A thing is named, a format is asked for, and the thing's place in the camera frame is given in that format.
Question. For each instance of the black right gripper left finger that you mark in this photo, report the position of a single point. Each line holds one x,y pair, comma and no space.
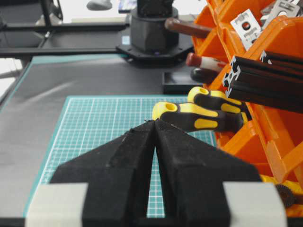
105,187

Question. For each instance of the black aluminium frame rail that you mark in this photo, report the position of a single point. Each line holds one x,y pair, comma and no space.
58,27

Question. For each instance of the green grid cutting mat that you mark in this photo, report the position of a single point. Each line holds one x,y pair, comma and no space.
87,122

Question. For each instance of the small yellow black screwdriver handle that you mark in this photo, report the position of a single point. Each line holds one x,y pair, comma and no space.
216,100

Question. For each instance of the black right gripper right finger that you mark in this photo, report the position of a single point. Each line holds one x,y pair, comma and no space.
213,188

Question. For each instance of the brown tool handle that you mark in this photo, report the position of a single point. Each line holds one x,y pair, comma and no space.
183,27

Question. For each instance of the black round tool handle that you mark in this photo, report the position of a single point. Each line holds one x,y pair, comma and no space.
203,75

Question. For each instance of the large yellow black screwdriver handle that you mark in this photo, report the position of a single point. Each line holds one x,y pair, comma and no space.
191,117

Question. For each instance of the black aluminium extrusion profile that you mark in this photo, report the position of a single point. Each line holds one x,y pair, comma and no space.
265,84

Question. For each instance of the black shallow tray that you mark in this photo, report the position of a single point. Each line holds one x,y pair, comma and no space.
177,82

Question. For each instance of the red white screwdriver handle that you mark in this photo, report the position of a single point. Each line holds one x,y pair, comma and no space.
204,62

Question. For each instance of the orange container rack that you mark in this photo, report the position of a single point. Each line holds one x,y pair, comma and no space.
273,139

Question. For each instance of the silver metal corner brackets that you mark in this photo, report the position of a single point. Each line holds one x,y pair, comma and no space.
249,29

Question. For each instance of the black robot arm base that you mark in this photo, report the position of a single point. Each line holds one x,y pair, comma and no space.
147,41

